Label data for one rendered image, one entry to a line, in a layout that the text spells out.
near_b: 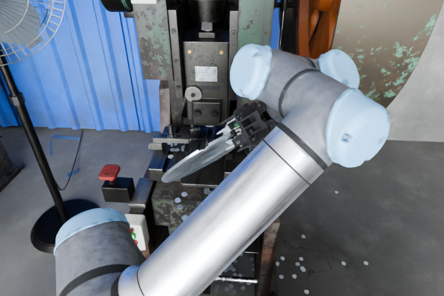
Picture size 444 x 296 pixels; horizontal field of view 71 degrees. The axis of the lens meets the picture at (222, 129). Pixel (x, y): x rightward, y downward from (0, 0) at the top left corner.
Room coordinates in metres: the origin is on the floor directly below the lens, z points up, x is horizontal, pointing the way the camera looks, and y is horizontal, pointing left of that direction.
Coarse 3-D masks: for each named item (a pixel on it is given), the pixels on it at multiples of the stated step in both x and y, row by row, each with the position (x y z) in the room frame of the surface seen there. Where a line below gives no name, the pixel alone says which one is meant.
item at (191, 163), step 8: (224, 136) 0.60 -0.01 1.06; (208, 144) 0.58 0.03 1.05; (216, 144) 0.59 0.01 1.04; (224, 144) 0.64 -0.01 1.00; (200, 152) 0.57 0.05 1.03; (208, 152) 0.62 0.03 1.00; (216, 152) 0.70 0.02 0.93; (224, 152) 0.74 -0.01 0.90; (184, 160) 0.56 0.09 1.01; (192, 160) 0.59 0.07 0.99; (200, 160) 0.67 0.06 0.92; (208, 160) 0.71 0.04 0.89; (176, 168) 0.57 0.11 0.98; (184, 168) 0.62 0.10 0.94; (192, 168) 0.68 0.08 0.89; (200, 168) 0.75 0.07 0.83; (168, 176) 0.59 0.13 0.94; (176, 176) 0.65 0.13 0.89
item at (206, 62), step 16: (192, 32) 1.04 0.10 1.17; (208, 32) 0.99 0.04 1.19; (224, 32) 1.04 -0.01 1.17; (192, 48) 0.95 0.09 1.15; (208, 48) 0.94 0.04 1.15; (224, 48) 0.94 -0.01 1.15; (192, 64) 0.95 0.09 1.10; (208, 64) 0.94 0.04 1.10; (224, 64) 0.94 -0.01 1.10; (192, 80) 0.95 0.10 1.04; (208, 80) 0.94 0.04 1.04; (224, 80) 0.94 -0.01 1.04; (192, 96) 0.93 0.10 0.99; (208, 96) 0.94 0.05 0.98; (224, 96) 0.94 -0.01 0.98; (192, 112) 0.91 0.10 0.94; (208, 112) 0.91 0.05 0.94; (224, 112) 0.94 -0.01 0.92
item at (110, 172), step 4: (104, 168) 0.83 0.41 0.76; (108, 168) 0.83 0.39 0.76; (112, 168) 0.83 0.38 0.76; (116, 168) 0.83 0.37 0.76; (100, 172) 0.81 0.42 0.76; (104, 172) 0.81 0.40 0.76; (108, 172) 0.81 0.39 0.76; (112, 172) 0.81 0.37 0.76; (116, 172) 0.81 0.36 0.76; (100, 176) 0.79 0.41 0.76; (104, 176) 0.79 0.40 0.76; (108, 176) 0.79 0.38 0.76; (112, 176) 0.79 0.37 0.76; (116, 176) 0.80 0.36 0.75; (112, 180) 0.82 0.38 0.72
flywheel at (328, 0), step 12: (300, 0) 1.29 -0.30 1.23; (312, 0) 1.05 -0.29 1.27; (324, 0) 0.94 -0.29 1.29; (336, 0) 0.90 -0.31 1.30; (300, 12) 1.27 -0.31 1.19; (312, 12) 1.19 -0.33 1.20; (324, 12) 0.99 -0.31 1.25; (336, 12) 0.88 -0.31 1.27; (300, 24) 1.24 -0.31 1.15; (312, 24) 1.16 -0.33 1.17; (324, 24) 0.98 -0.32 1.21; (300, 36) 1.20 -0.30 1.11; (324, 36) 0.95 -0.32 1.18; (300, 48) 1.16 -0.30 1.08; (312, 48) 1.09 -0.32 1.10; (324, 48) 0.93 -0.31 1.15
